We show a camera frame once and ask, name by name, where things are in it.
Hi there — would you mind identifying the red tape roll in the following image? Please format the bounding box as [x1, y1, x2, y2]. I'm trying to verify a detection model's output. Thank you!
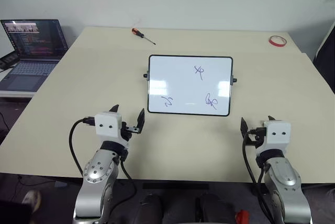
[268, 35, 287, 49]

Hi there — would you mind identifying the small red object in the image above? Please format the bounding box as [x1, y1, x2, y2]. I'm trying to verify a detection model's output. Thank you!
[235, 209, 249, 224]

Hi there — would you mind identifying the black-framed small whiteboard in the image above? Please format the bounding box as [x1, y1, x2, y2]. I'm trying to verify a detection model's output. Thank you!
[143, 54, 238, 117]

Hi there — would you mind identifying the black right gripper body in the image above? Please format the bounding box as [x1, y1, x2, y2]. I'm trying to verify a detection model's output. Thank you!
[244, 127, 267, 148]

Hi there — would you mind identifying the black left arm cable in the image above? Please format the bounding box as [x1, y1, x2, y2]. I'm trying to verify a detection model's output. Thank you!
[69, 116, 138, 224]

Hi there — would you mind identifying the black flat device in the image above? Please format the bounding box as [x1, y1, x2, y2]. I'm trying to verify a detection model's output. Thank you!
[0, 53, 20, 70]

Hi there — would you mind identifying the open grey laptop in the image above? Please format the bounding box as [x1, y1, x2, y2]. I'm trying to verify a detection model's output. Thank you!
[0, 19, 69, 92]

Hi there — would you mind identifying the black chair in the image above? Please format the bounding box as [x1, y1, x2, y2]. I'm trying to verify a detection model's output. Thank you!
[312, 22, 335, 91]

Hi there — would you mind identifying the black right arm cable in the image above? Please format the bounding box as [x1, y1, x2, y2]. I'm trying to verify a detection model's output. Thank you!
[241, 127, 273, 224]

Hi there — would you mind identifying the orange black handled screwdriver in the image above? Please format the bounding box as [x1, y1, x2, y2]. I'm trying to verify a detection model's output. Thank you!
[131, 28, 157, 46]

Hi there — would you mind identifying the grey shoe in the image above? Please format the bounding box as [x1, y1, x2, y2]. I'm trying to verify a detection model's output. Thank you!
[22, 189, 42, 213]

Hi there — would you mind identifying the dark rounded shape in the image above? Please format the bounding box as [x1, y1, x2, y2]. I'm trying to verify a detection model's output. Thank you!
[140, 194, 163, 224]

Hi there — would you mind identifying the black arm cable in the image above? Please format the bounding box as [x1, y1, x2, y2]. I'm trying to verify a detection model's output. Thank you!
[69, 116, 138, 224]
[241, 127, 273, 224]

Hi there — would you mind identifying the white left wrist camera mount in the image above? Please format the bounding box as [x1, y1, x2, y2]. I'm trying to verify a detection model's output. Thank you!
[94, 112, 131, 149]

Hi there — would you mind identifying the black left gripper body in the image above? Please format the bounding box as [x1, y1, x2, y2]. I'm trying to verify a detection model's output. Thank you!
[119, 121, 139, 142]

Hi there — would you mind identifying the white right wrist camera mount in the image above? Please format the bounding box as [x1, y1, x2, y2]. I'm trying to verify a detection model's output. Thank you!
[255, 120, 292, 156]

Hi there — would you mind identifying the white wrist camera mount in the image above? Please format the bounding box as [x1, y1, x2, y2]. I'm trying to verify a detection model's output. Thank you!
[255, 120, 292, 156]
[94, 112, 131, 149]

